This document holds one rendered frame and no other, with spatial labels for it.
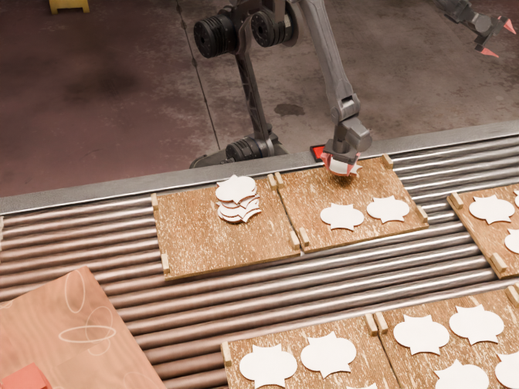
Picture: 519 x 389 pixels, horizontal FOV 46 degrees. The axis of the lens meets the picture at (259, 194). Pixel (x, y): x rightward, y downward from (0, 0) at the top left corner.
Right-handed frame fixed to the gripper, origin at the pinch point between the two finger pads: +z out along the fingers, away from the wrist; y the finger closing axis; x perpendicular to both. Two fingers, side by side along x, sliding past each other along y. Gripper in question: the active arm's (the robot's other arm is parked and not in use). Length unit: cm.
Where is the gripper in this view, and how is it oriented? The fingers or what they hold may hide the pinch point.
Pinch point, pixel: (338, 170)
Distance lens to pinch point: 199.6
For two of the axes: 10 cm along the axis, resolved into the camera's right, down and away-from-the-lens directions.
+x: 4.2, -6.2, 6.7
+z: -0.1, 7.3, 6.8
